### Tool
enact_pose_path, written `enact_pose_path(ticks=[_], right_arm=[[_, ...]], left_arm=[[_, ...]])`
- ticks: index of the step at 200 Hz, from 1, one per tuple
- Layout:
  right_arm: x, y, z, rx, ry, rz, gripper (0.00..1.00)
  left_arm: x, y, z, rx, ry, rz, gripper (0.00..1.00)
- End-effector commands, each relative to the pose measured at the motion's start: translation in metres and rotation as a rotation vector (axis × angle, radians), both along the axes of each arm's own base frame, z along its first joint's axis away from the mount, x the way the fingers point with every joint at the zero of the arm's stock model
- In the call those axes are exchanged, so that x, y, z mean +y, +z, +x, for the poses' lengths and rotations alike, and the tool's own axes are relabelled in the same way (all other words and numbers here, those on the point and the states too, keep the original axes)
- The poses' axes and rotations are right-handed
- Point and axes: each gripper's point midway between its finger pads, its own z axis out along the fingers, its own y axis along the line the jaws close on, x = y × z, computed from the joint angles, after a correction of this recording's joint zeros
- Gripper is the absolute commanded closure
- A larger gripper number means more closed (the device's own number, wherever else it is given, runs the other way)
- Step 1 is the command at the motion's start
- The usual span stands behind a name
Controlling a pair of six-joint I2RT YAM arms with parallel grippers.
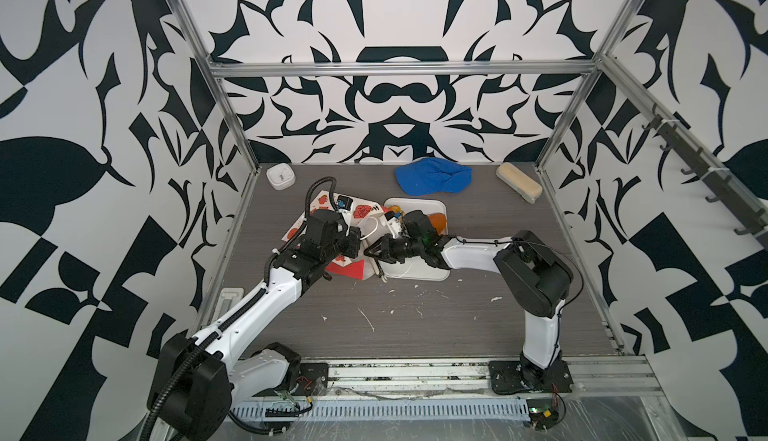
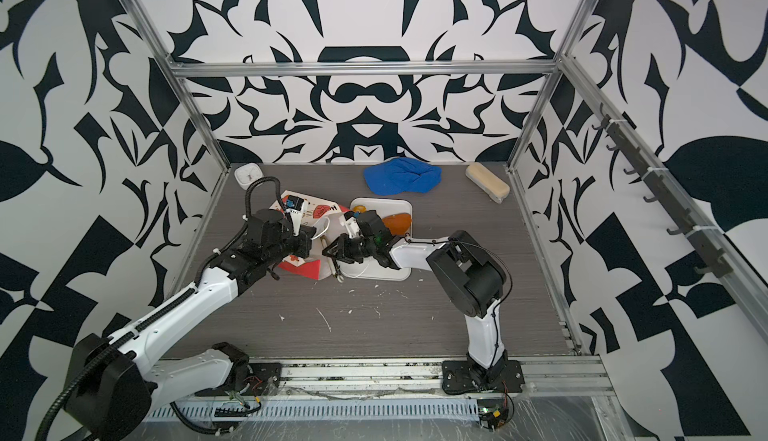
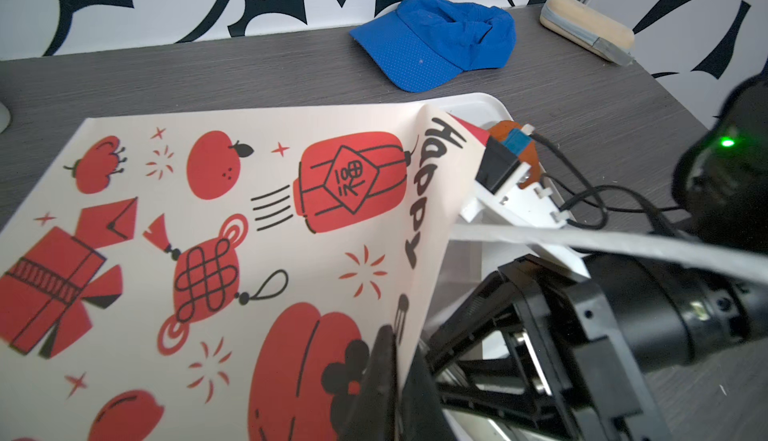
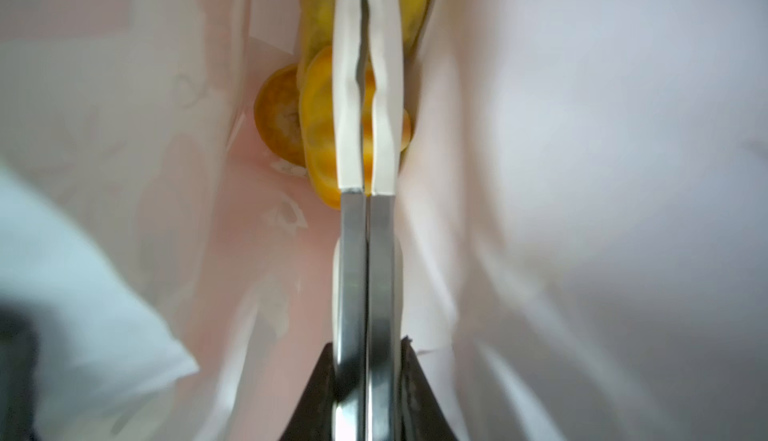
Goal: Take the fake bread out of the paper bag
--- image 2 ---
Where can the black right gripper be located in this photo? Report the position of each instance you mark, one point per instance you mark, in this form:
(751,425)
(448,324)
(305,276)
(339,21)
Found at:
(345,249)

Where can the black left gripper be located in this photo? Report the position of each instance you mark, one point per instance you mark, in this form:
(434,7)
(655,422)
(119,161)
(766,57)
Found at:
(303,240)

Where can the white red paper bag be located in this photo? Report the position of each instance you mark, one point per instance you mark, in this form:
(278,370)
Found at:
(320,218)

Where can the orange fake baguette bread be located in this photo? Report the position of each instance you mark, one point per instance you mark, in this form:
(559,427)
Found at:
(398,224)

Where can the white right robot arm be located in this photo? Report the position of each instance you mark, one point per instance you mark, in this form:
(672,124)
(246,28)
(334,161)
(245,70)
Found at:
(471,277)

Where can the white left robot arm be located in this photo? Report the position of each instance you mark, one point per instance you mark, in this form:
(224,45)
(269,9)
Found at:
(113,382)

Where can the white square analog clock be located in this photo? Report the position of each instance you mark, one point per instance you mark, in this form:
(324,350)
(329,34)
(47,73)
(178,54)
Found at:
(247,174)

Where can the blue cloth cap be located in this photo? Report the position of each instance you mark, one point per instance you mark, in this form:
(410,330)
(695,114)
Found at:
(402,175)

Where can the beige sponge block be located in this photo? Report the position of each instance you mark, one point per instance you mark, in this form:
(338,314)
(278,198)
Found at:
(496,189)

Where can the green circuit board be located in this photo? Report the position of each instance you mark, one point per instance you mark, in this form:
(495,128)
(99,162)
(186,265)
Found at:
(495,413)

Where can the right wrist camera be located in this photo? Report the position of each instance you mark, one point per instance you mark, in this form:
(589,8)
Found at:
(351,225)

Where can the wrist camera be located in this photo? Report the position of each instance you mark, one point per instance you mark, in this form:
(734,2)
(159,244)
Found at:
(294,203)
(351,225)

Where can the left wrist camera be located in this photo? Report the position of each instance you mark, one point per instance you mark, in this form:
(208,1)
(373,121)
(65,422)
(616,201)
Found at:
(294,203)

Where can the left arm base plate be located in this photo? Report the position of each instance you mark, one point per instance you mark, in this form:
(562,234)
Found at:
(255,380)

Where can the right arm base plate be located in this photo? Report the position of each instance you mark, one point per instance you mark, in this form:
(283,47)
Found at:
(467,376)

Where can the white slotted cable duct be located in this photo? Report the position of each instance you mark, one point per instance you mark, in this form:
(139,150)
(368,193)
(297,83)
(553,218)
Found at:
(337,410)

